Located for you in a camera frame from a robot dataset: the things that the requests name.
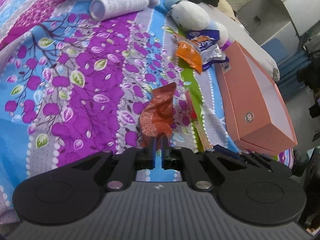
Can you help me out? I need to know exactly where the orange clear snack bag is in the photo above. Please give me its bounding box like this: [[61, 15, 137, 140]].
[[174, 33, 203, 74]]

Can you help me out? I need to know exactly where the red square snack packet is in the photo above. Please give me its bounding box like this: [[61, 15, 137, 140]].
[[139, 82, 176, 146]]

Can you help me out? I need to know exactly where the pink cardboard box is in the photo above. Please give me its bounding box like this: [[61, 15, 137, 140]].
[[215, 41, 297, 155]]

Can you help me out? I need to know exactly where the floral purple bed sheet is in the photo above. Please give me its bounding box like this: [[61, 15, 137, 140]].
[[0, 0, 295, 225]]

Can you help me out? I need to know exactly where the blue and white snack packet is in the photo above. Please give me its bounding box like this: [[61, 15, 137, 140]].
[[186, 29, 229, 71]]

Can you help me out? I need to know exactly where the grey duvet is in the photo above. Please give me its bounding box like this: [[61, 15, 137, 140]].
[[183, 0, 280, 82]]

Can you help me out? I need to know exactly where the white and blue plush toy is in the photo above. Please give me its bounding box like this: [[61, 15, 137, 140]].
[[164, 0, 231, 50]]

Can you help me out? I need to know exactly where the beige pillow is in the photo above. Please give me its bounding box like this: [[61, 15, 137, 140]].
[[217, 0, 235, 18]]

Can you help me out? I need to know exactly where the white wardrobe cabinet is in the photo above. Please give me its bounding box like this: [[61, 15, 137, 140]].
[[236, 0, 319, 45]]

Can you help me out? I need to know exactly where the white spray can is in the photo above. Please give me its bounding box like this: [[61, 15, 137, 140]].
[[89, 0, 150, 22]]

